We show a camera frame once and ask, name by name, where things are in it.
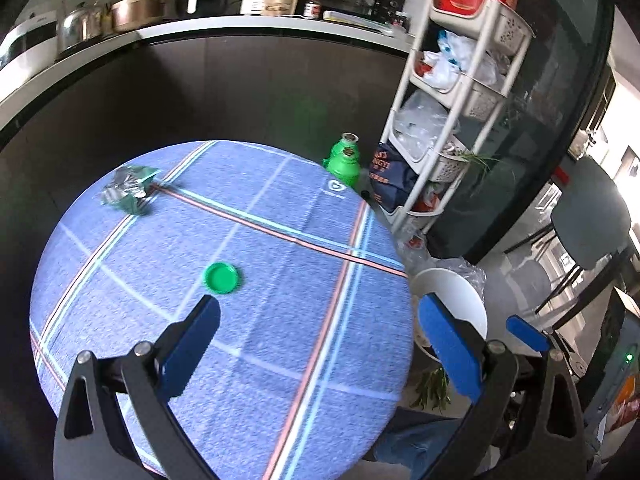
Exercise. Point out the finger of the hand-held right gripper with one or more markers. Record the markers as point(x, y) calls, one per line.
point(527, 334)

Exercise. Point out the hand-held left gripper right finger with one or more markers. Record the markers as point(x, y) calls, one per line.
point(450, 347)

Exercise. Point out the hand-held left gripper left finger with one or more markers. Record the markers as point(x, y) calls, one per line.
point(190, 347)

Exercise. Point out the white trash bin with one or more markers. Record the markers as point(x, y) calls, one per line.
point(457, 295)

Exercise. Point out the green plastic lid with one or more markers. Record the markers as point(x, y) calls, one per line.
point(222, 277)

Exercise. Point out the green vegetable scraps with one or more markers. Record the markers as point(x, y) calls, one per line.
point(432, 387)

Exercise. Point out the clear bin liner bag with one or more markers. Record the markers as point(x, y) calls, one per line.
point(465, 267)

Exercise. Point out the person's leg in jeans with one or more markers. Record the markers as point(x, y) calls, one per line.
point(420, 440)

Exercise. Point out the dark chair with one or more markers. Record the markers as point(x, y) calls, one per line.
point(590, 220)

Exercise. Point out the green silver snack wrapper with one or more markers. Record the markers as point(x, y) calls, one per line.
point(127, 190)

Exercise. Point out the dark blue printed bag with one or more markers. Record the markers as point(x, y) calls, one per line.
point(392, 180)

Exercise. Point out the green plant leaves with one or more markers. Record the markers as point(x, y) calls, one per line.
point(480, 160)

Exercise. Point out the green thermos bottle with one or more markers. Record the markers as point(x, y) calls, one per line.
point(342, 162)

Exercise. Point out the clear crumpled plastic bag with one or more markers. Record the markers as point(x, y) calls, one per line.
point(422, 125)

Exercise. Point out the dark glass door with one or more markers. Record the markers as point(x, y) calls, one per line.
point(550, 110)

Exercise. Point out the white shelf rack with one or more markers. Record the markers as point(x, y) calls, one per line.
point(480, 95)

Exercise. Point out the dark kitchen cabinet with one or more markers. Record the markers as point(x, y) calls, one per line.
point(225, 90)

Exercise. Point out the white plastic bag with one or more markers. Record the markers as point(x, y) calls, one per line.
point(460, 57)

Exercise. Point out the small dark bottles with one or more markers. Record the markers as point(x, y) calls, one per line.
point(400, 19)

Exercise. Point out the golden pot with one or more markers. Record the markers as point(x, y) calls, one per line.
point(137, 12)

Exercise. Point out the flat white box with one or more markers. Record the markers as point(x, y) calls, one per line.
point(357, 19)

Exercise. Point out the steel kettle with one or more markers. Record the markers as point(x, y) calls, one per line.
point(80, 22)

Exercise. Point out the white multi cooker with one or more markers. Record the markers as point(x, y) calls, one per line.
point(25, 42)

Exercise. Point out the red lid jar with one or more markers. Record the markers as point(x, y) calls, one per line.
point(312, 7)

